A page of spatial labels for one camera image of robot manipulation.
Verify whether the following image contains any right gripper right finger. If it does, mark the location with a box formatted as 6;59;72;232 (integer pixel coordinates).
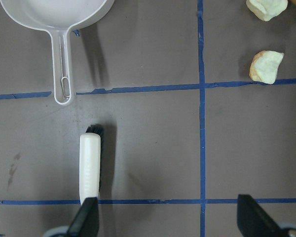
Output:
237;195;281;237

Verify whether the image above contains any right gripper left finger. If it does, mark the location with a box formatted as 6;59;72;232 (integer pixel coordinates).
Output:
67;197;99;237

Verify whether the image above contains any torn bread piece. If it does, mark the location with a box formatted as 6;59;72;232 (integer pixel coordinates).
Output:
249;50;284;84
246;0;288;22

